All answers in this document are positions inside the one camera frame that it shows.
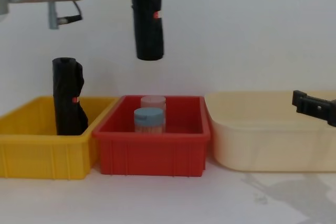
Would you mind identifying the thin dark wrist cable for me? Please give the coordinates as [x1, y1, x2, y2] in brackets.
[56, 0, 84, 24]

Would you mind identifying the pink lidded clear jar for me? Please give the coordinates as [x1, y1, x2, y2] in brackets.
[140, 95, 167, 113]

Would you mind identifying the yellow plastic bin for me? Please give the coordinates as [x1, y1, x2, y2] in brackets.
[0, 96, 120, 180]

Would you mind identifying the cream plastic tub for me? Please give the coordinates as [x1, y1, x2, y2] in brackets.
[204, 90, 336, 173]

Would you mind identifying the red plastic bin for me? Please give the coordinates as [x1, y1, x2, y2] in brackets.
[91, 95, 212, 176]

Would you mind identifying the blue lidded toothpick jar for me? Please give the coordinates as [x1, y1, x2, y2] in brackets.
[133, 107, 165, 134]

